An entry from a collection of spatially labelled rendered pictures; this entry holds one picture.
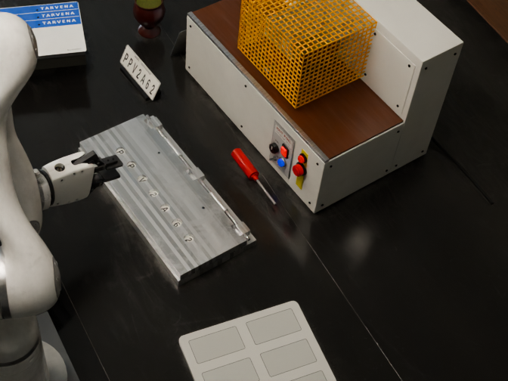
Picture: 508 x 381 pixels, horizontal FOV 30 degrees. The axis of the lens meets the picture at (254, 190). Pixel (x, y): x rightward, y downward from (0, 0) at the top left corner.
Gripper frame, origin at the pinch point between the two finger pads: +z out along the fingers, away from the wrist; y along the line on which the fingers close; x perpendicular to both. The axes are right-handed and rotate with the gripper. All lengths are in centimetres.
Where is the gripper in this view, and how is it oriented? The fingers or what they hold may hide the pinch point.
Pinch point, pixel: (109, 168)
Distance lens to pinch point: 200.8
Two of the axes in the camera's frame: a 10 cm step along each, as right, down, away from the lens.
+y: -2.6, 6.9, 6.7
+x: 5.8, 6.7, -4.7
